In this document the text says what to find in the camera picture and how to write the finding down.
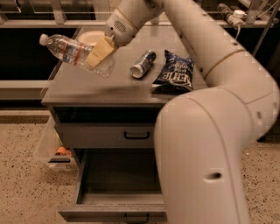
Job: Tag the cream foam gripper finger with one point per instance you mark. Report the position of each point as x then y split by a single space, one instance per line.
103 48

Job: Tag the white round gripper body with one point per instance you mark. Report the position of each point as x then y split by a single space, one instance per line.
120 31

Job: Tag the clear plastic water bottle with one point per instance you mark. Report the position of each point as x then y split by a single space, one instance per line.
75 53

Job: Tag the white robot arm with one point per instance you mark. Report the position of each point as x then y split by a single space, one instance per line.
199 136

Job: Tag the grey drawer cabinet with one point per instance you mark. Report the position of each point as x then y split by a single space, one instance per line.
76 96

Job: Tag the upper grey drawer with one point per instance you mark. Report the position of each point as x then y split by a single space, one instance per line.
106 135

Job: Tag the open lower grey drawer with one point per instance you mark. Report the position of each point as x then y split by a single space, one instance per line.
117 185

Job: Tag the white paper bowl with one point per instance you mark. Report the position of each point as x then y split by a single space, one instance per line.
90 38

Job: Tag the blue kettle chips bag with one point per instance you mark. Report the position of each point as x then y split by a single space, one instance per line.
177 72

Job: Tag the orange fruit in bin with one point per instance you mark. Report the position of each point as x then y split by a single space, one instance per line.
62 151

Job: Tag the clear plastic storage bin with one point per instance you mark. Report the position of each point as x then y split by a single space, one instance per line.
46 150

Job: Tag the white power strip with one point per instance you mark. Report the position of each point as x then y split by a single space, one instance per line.
232 17

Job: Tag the metal railing frame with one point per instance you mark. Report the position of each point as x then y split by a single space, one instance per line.
48 13

